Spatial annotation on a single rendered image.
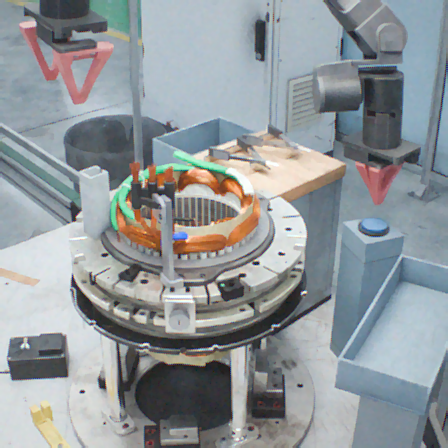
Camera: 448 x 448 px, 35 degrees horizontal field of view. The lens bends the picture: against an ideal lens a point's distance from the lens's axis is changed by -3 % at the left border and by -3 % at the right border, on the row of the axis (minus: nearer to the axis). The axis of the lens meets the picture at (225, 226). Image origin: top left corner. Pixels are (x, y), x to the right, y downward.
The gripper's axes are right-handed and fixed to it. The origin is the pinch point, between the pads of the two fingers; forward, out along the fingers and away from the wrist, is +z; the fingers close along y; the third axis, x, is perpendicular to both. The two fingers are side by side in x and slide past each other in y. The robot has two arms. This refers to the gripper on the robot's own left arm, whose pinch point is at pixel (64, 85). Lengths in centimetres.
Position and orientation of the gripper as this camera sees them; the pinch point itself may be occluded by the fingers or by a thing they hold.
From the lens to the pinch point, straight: 88.6
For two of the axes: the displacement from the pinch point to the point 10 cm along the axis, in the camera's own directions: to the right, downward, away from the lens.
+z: -0.9, 8.4, 5.4
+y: 5.8, 4.9, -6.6
